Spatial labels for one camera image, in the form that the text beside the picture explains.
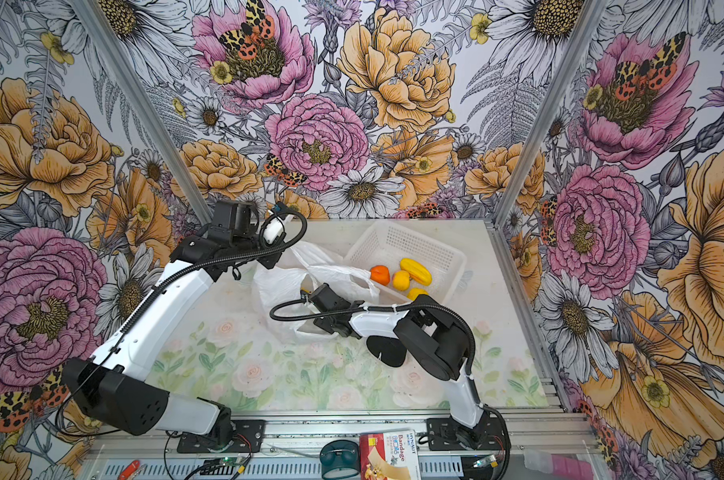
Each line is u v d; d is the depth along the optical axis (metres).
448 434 0.74
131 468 0.70
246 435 0.74
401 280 0.99
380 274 0.96
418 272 1.01
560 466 0.69
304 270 0.78
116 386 0.39
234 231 0.58
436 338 0.51
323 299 0.75
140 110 0.88
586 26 0.74
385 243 1.12
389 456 0.69
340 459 0.65
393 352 0.82
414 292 0.93
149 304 0.45
